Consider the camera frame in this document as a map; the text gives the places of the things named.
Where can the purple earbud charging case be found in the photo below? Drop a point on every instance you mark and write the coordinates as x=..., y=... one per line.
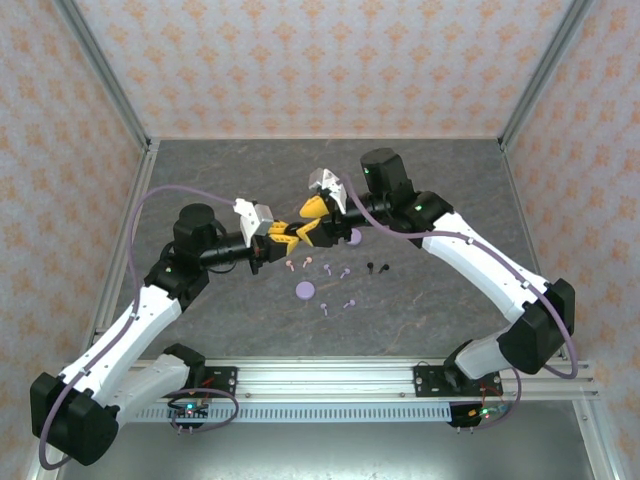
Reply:
x=355, y=239
x=305, y=290

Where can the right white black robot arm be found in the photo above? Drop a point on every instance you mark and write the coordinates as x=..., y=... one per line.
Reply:
x=475, y=260

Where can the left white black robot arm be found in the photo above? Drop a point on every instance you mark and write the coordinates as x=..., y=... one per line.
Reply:
x=125, y=330

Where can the small circuit board with LEDs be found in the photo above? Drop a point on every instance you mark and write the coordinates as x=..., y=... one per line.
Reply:
x=482, y=413
x=190, y=411

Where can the grey metal front plate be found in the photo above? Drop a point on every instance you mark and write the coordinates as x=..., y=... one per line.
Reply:
x=325, y=455

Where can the aluminium table side rail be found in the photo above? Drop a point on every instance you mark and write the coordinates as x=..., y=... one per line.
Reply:
x=144, y=170
x=522, y=200

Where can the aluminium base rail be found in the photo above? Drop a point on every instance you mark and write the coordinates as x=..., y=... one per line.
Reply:
x=325, y=380

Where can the aluminium frame post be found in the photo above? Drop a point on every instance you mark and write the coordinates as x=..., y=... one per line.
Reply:
x=104, y=70
x=546, y=70

